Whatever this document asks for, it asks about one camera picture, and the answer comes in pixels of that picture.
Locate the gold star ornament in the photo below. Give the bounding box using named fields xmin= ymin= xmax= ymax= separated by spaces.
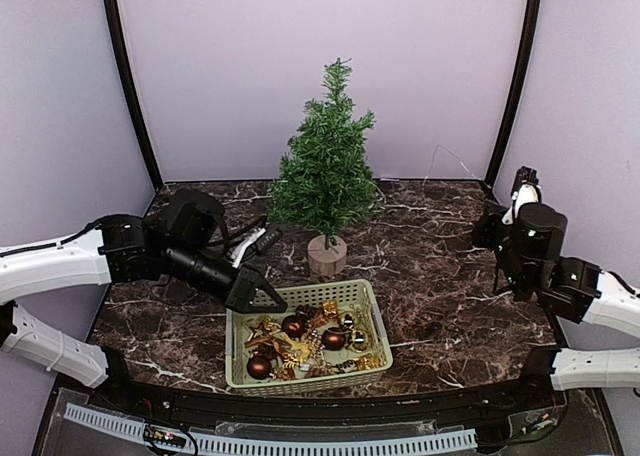
xmin=244 ymin=315 xmax=281 ymax=349

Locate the gold gift box ornament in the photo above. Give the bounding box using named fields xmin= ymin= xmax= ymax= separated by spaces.
xmin=355 ymin=354 xmax=383 ymax=371
xmin=322 ymin=300 xmax=339 ymax=320

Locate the brown ball ornament middle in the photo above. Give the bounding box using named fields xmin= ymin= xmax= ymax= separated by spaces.
xmin=281 ymin=314 xmax=307 ymax=340

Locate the black corner frame post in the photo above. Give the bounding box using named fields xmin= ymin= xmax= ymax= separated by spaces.
xmin=103 ymin=0 xmax=164 ymax=192

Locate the white slotted cable duct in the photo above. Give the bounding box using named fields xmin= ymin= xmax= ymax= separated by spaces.
xmin=63 ymin=403 xmax=478 ymax=455

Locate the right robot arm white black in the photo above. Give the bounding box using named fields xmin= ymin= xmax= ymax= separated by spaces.
xmin=472 ymin=202 xmax=639 ymax=410

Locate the small green christmas tree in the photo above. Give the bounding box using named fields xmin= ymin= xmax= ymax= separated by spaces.
xmin=267 ymin=58 xmax=380 ymax=277

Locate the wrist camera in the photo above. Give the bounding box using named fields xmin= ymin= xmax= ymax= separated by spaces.
xmin=501 ymin=166 xmax=541 ymax=225
xmin=227 ymin=225 xmax=283 ymax=268

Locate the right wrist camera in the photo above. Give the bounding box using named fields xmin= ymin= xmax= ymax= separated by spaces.
xmin=501 ymin=166 xmax=541 ymax=225

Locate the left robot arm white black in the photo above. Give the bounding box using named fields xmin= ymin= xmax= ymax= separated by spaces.
xmin=1 ymin=215 xmax=287 ymax=412

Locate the pine cone ornament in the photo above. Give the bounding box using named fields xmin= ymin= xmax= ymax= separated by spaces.
xmin=295 ymin=305 xmax=324 ymax=329

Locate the brown ball ornament front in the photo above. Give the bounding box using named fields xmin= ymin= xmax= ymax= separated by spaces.
xmin=246 ymin=354 xmax=272 ymax=380

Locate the brown ball ornament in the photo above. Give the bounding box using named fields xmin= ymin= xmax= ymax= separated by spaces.
xmin=281 ymin=314 xmax=307 ymax=340
xmin=321 ymin=327 xmax=347 ymax=351
xmin=246 ymin=354 xmax=272 ymax=380

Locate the shiny gold ball ornament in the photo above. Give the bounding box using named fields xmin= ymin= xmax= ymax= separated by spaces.
xmin=349 ymin=329 xmax=371 ymax=353

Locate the silver wire fairy light string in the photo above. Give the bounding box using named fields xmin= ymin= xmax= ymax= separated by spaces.
xmin=372 ymin=143 xmax=484 ymax=202

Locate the cream perforated plastic basket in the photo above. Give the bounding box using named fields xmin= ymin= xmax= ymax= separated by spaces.
xmin=225 ymin=279 xmax=393 ymax=397

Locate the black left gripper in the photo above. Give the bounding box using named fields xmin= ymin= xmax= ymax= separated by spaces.
xmin=164 ymin=239 xmax=288 ymax=314

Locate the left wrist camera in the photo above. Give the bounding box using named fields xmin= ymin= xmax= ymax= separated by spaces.
xmin=227 ymin=225 xmax=283 ymax=268

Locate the black front table rail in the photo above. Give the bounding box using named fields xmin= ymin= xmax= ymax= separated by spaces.
xmin=89 ymin=380 xmax=569 ymax=427

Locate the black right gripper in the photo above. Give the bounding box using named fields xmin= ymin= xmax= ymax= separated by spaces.
xmin=471 ymin=199 xmax=531 ymax=295

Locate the brown ball ornament right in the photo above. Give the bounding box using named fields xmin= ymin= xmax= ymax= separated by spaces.
xmin=321 ymin=327 xmax=347 ymax=351

